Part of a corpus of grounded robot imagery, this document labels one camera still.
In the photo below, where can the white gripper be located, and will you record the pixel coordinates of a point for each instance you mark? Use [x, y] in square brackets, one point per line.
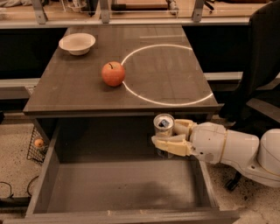
[207, 141]

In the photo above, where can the red apple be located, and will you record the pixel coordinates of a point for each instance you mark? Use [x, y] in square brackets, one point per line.
[113, 74]

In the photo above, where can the small orange fruit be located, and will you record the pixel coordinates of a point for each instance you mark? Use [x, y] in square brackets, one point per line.
[39, 143]

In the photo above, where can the open top drawer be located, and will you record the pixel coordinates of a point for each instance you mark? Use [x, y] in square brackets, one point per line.
[105, 170]

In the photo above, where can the black wire basket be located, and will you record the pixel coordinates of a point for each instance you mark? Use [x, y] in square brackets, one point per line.
[35, 154]

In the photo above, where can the dark wooden cabinet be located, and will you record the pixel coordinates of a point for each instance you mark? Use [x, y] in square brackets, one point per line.
[131, 70]

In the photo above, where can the white ceramic bowl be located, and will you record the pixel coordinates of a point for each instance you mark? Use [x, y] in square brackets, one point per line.
[77, 43]

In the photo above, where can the black office chair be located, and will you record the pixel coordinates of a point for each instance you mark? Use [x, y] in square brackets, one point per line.
[252, 112]

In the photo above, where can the silver blue redbull can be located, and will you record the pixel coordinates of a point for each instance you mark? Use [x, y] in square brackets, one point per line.
[163, 125]

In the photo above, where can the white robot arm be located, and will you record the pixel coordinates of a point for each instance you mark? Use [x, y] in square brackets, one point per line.
[256, 158]

